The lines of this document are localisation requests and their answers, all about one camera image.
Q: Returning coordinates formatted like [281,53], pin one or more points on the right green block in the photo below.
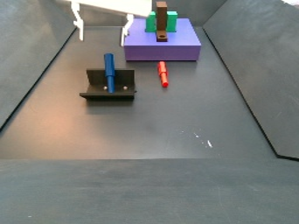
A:
[171,21]

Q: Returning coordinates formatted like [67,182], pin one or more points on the black angle fixture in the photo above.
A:
[98,86]

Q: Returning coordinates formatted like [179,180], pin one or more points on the blue peg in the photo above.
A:
[110,72]

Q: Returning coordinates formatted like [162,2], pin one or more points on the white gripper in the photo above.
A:
[130,7]

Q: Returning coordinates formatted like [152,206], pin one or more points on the red peg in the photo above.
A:
[163,73]

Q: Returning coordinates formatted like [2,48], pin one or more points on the left green block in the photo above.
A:
[150,23]

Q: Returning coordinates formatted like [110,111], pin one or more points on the brown L-shaped block with hole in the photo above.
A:
[160,21]

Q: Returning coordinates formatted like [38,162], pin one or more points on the purple base block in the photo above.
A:
[182,47]

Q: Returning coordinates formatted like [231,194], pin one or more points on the green block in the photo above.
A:
[150,23]
[171,21]

